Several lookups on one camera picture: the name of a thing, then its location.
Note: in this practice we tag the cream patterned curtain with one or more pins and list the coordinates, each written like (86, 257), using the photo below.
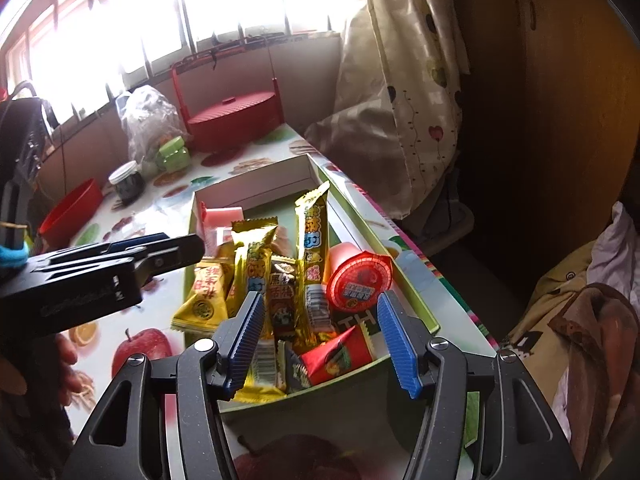
(400, 85)

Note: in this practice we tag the red plastic bowl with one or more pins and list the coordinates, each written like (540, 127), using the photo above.
(70, 215)

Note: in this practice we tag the brown wooden wardrobe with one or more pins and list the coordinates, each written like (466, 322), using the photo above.
(550, 110)

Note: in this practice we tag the pile of brown clothes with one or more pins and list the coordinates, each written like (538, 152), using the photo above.
(595, 360)

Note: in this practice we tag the green cardboard box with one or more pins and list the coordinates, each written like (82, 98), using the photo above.
(265, 180)

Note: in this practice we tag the green plastic jar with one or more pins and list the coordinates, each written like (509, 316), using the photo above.
(172, 155)

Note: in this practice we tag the white cloth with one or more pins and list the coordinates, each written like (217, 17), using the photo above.
(617, 255)

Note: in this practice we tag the long gold snack bar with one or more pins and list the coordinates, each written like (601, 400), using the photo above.
(312, 255)
(255, 265)

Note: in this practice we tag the window with metal bars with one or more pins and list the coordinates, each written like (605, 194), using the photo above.
(150, 20)

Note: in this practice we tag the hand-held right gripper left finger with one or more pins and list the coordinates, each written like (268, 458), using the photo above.
(245, 345)

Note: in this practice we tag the clear jar with dark contents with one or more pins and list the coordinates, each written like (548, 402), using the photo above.
(127, 182)

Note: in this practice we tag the red lidded jelly cup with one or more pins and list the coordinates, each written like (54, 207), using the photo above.
(357, 282)

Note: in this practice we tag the clear plastic bag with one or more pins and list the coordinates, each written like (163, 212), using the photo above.
(147, 120)

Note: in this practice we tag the small pink jelly cup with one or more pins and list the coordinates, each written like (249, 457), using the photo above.
(222, 217)

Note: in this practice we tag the person's left hand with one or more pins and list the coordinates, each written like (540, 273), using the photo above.
(67, 360)

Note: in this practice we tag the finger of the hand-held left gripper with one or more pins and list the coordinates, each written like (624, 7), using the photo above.
(130, 245)
(172, 255)

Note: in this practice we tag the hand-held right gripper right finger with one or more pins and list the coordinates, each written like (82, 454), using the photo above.
(400, 347)

